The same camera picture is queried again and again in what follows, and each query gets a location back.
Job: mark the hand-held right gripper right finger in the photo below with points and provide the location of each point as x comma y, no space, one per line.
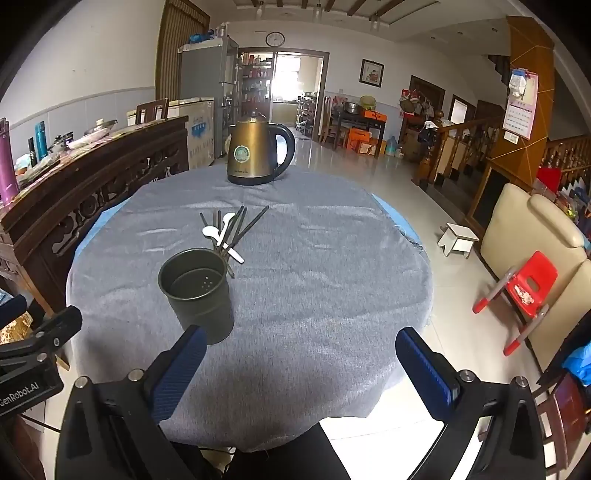
427,374

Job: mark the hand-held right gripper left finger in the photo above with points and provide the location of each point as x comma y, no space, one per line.
178,374

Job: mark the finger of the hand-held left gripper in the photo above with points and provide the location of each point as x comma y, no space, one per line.
55,330
11,311

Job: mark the grey metal utensil holder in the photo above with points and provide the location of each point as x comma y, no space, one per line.
198,309

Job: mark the white plastic spoon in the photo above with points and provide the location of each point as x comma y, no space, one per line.
228,218
208,232

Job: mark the gold patterned box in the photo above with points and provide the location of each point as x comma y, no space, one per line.
14,328

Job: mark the person's dark trousers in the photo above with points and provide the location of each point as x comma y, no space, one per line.
281,454

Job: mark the purple thermos bottle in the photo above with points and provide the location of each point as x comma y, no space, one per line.
7,175

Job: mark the carved wooden sideboard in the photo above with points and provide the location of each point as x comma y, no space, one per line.
92,198

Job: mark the red plastic child chair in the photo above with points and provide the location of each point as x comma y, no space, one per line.
531,279

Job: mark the dark wooden dining chair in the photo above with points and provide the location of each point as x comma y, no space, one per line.
563,415

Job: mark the small white stool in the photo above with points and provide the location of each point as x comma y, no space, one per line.
459,233

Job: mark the grey tablecloth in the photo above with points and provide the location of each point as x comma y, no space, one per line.
300,277

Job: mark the teal thermos bottle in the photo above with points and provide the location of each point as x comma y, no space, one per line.
40,141

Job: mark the cream leather armchair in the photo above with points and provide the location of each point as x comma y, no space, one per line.
512,217

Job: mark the blue water jug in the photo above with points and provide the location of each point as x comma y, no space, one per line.
391,146

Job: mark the bronze electric kettle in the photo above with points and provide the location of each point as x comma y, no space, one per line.
251,152

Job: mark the brown wooden chair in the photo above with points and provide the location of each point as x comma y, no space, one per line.
147,110

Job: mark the white chest freezer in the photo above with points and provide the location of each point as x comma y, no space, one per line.
198,134

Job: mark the wooden stair railing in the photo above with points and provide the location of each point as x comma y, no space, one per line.
461,134

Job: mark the orange cardboard box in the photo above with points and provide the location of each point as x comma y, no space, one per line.
359,138

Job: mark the dark wooden side table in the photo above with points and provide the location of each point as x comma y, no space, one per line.
360,119

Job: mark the metal mixing bowl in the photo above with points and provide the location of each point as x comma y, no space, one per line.
352,108

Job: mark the grey refrigerator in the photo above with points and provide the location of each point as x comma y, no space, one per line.
203,74

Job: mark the glass door shelf cabinet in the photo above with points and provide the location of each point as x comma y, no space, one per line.
256,87

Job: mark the orange wooden pillar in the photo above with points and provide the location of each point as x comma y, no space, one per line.
526,50

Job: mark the pink wall calendar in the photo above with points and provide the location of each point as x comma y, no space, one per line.
521,110

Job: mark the framed wall picture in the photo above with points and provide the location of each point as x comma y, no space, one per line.
371,73

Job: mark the round wall clock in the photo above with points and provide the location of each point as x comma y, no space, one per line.
275,38

